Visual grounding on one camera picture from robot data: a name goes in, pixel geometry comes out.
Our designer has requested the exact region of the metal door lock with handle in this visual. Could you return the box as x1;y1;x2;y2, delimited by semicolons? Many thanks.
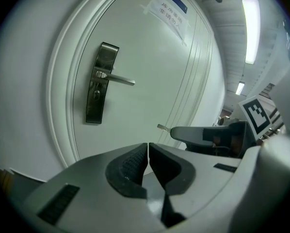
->
85;42;136;124

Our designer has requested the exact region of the white panelled door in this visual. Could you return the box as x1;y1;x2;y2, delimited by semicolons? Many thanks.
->
72;0;227;152

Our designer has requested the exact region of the ceiling light panel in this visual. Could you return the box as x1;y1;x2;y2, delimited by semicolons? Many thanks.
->
242;0;261;65
235;81;245;96

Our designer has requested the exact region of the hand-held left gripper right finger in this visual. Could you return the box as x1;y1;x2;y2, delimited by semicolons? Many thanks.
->
148;142;248;233

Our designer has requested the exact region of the white paper sign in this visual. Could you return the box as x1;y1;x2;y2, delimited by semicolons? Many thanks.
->
140;0;192;47

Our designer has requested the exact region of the white door frame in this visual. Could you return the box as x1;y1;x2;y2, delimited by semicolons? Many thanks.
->
45;0;229;169

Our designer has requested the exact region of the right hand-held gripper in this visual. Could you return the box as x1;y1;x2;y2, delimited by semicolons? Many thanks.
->
171;95;273;160

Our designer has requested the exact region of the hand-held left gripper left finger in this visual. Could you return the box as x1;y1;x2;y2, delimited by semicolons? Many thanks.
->
13;142;166;233

